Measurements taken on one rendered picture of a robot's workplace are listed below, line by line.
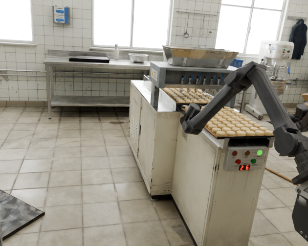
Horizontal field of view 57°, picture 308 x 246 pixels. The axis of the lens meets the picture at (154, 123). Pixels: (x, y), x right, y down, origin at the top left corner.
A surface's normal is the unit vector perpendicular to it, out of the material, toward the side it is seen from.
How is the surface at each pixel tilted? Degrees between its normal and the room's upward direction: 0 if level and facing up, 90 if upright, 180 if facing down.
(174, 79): 90
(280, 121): 69
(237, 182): 90
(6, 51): 90
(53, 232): 0
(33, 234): 0
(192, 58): 115
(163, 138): 90
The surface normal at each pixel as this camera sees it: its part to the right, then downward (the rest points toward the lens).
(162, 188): 0.23, 0.33
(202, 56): 0.18, 0.70
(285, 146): -0.87, -0.15
